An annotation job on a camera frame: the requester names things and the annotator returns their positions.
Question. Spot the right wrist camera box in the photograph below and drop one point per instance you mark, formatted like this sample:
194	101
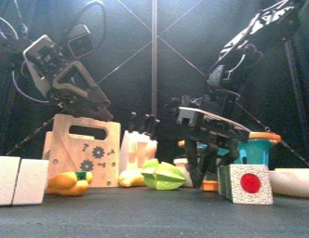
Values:
223	100

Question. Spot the white carton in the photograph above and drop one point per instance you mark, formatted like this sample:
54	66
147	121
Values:
136	152

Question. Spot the speckled cube with red dot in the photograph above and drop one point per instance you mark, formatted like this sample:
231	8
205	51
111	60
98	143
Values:
246	184

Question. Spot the wooden toy toolbox with gears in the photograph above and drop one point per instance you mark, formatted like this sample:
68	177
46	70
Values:
84	152

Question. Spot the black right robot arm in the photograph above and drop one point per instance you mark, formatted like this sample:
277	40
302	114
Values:
261	34

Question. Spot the yellow toy bell pepper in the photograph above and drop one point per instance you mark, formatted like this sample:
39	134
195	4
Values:
67	183

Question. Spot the yellow toy banana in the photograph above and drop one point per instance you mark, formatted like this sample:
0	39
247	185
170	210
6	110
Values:
130	179

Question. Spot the white toy pan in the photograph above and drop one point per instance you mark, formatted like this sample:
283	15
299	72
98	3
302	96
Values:
291	182

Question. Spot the white foam block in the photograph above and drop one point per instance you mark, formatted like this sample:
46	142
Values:
31	181
4	180

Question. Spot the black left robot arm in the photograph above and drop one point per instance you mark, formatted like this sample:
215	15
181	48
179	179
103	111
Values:
7	46

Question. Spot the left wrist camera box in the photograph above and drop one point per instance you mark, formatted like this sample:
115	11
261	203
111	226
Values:
80	41

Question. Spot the small white cup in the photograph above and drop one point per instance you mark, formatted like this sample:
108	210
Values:
182	169

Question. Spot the dark upright stand pole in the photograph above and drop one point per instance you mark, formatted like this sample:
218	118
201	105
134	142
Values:
297	93

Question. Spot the green toy starfruit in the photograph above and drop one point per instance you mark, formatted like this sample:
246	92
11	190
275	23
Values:
163	176

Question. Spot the teal stand with orange top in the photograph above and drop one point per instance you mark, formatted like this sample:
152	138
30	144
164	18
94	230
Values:
257	148

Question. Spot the thin metal strut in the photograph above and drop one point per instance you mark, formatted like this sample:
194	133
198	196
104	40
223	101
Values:
34	131
281	141

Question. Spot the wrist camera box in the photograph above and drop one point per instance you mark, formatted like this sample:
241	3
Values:
80	41
223	100

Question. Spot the vertical metal frame pole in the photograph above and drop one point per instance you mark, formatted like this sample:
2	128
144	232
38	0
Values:
154	55

